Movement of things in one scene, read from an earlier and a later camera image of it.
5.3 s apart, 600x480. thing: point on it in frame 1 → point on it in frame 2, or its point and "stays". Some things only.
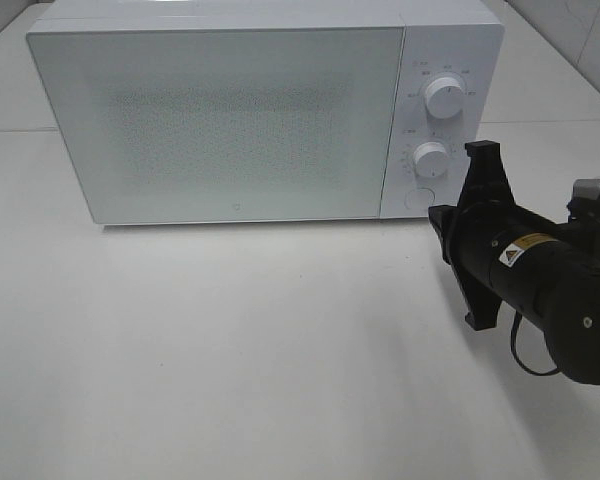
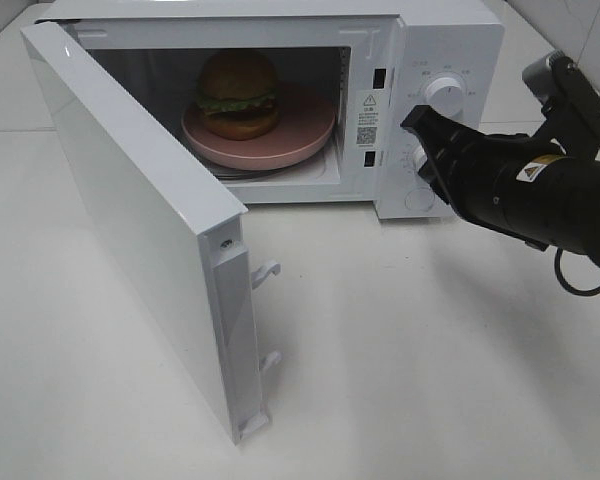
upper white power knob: x=444 y=97 stays
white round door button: x=419 y=198 stays
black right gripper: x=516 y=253 → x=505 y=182
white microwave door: x=225 y=124 → x=179 y=221
